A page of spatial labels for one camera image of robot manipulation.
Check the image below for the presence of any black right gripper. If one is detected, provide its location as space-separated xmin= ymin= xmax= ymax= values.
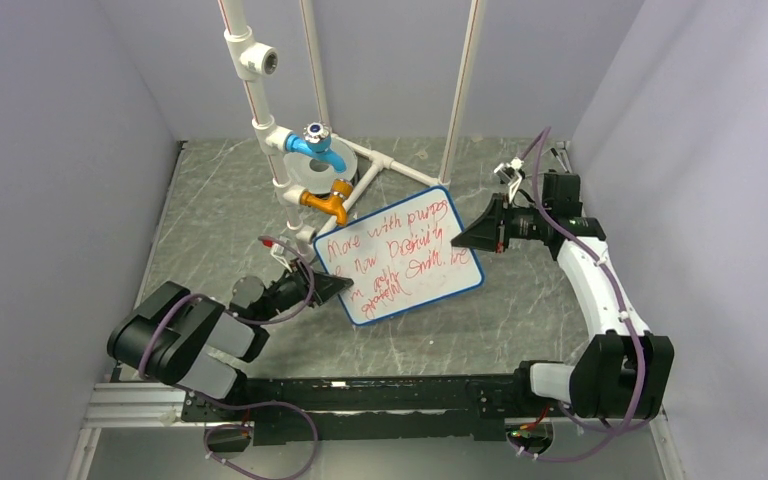
xmin=451 ymin=193 xmax=550 ymax=253

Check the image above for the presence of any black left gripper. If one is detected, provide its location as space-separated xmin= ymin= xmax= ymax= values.
xmin=256 ymin=258 xmax=353 ymax=325

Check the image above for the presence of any blue framed whiteboard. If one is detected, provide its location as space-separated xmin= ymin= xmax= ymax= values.
xmin=313 ymin=186 xmax=485 ymax=326

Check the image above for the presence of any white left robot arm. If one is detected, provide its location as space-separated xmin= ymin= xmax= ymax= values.
xmin=106 ymin=268 xmax=353 ymax=420

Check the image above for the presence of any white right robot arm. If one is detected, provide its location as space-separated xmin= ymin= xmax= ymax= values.
xmin=451 ymin=166 xmax=675 ymax=425

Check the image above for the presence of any orange brass faucet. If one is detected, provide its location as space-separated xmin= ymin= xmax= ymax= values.
xmin=299 ymin=179 xmax=353 ymax=227

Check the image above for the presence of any clear round plate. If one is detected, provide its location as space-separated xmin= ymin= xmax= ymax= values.
xmin=283 ymin=140 xmax=360 ymax=197

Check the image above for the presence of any blue faucet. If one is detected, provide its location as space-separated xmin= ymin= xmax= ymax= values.
xmin=284 ymin=122 xmax=347 ymax=173

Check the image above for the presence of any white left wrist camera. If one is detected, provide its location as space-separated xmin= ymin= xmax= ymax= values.
xmin=258 ymin=235 xmax=303 ymax=270

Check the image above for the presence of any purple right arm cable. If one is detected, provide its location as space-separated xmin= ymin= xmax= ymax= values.
xmin=509 ymin=125 xmax=654 ymax=463

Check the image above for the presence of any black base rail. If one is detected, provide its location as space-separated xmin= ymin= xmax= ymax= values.
xmin=181 ymin=373 xmax=560 ymax=446

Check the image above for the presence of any white PVC pipe frame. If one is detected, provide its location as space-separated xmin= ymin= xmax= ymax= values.
xmin=218 ymin=1 xmax=487 ymax=256

